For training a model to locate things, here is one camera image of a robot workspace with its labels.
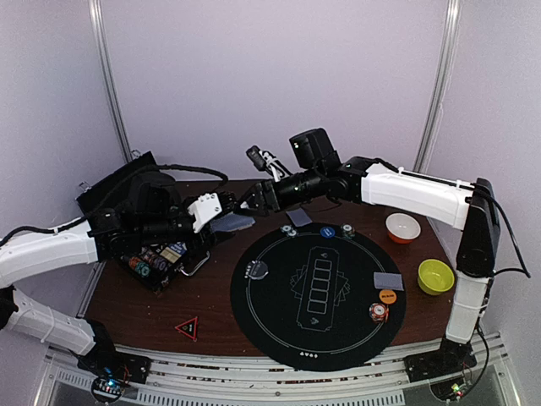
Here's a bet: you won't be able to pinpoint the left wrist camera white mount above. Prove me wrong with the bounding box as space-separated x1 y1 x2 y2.
187 191 237 233

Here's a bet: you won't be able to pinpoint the black poker chip case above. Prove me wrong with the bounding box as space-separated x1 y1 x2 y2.
77 151 216 294

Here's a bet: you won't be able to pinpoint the yellow green bowl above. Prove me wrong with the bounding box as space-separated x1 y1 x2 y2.
418 259 455 296

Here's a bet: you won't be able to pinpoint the deck of blue cards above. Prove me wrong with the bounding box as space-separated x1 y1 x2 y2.
210 212 255 233

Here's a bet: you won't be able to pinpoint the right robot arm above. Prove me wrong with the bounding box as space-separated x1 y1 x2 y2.
237 128 500 374

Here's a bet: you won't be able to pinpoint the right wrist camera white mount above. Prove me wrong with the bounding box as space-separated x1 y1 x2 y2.
246 145 292 182

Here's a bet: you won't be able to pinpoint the blue small blind button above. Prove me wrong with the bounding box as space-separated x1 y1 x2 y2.
320 226 336 239

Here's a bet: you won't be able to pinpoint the aluminium post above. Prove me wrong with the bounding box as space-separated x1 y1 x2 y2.
413 0 462 173
88 0 133 162

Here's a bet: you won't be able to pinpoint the dealt blue card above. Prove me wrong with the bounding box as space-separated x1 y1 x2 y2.
373 272 404 291
286 208 312 228

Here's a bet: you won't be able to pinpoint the round black poker mat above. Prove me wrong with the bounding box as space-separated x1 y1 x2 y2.
230 222 407 371

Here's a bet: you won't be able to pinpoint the poker chip rows in case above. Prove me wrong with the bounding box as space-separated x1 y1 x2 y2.
127 242 187 278

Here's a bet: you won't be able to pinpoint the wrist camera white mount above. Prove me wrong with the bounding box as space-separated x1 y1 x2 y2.
187 191 237 233
246 145 292 182

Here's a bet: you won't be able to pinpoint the orange big blind button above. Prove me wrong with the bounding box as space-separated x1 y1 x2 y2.
379 289 397 306

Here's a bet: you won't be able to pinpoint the green yellow poker chip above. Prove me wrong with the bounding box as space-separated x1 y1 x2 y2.
342 224 355 239

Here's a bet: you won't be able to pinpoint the aluminium front rail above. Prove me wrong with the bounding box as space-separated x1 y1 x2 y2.
33 333 524 405

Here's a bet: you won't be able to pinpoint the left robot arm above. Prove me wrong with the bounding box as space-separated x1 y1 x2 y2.
1 164 227 376

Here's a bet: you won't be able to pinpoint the right aluminium post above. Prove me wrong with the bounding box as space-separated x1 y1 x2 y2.
413 0 462 173

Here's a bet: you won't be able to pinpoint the dealt blue card top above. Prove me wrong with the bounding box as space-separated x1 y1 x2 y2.
286 208 312 228

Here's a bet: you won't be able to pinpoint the red black triangular token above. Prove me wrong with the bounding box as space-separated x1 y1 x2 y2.
174 316 199 342

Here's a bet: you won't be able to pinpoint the orange white bowl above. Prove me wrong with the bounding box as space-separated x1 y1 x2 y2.
385 213 421 244

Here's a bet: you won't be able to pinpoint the orange poker chip stack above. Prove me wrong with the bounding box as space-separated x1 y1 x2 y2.
369 303 389 323

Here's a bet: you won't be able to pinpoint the clear acrylic dealer button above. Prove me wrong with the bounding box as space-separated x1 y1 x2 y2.
247 261 269 280

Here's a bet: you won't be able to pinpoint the left aluminium post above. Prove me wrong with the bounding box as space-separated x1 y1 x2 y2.
88 0 133 162

